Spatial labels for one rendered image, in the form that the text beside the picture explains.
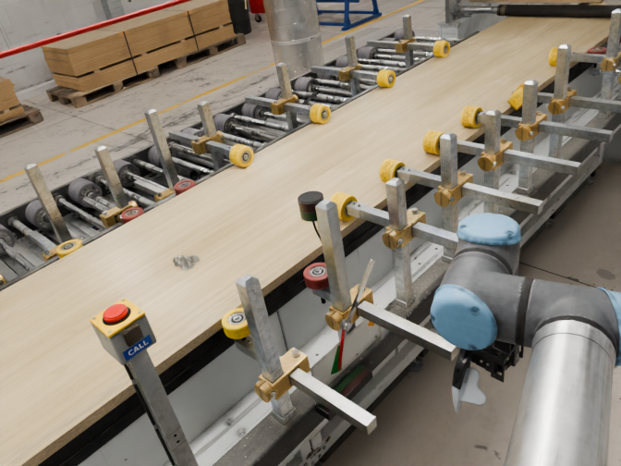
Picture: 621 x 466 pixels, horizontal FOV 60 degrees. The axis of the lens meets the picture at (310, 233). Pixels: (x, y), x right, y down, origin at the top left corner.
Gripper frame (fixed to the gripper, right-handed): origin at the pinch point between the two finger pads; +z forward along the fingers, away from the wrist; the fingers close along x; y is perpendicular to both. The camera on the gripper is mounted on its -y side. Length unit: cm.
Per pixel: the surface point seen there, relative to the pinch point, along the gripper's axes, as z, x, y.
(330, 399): 10.4, -13.6, -26.8
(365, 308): 7.7, 11.5, -37.2
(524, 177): 17, 107, -42
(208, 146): -1, 45, -147
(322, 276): 3, 11, -51
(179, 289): 4, -14, -81
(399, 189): -15, 33, -40
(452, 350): 7.8, 11.4, -12.2
